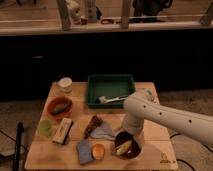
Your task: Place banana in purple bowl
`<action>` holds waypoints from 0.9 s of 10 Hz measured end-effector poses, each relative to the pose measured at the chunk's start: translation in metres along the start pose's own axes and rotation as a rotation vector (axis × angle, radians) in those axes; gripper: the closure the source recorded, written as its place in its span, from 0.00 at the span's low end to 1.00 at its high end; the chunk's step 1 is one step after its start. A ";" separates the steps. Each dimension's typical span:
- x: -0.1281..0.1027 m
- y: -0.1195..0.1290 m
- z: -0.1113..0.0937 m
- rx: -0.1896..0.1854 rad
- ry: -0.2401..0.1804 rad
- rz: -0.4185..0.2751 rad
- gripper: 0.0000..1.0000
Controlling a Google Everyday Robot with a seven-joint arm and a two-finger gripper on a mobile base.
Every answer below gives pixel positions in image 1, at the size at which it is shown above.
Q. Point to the white cup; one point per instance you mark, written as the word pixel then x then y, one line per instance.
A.
pixel 65 84

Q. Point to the blue sponge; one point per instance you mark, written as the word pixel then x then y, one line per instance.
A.
pixel 84 152

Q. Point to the grey cloth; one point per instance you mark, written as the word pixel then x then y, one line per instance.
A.
pixel 103 131

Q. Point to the orange bowl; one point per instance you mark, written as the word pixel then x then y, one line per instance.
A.
pixel 56 101

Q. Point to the yellow banana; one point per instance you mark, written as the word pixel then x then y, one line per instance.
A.
pixel 123 147

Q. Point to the orange bread bun toy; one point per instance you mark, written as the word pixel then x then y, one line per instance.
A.
pixel 98 151

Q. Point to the dark purple bowl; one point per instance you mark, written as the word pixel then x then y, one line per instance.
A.
pixel 134 149

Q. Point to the wooden frame post right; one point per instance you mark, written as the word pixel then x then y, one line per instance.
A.
pixel 125 14

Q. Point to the black pole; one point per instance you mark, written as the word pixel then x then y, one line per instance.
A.
pixel 20 129

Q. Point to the white spoon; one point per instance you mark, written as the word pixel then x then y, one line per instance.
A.
pixel 105 100

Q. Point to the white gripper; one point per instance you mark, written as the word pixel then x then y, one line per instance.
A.
pixel 134 126

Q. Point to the green pickle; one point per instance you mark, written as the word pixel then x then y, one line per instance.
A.
pixel 60 108

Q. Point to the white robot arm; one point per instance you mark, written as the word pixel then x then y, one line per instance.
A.
pixel 140 106

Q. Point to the green cup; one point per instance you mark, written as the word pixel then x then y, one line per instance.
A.
pixel 44 128

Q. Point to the green plastic tray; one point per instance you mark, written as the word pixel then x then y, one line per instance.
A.
pixel 110 86

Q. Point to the wooden frame post left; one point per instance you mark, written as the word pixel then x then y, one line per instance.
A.
pixel 64 15

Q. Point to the white blackboard eraser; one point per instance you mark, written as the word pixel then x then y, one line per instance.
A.
pixel 62 131

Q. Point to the wooden frame post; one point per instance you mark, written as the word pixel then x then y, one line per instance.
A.
pixel 64 15
pixel 125 14

